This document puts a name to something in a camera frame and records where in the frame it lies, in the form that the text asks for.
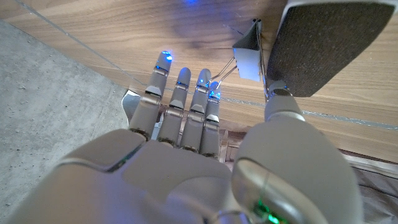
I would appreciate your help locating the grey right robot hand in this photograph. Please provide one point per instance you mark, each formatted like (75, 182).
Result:
(174, 180)

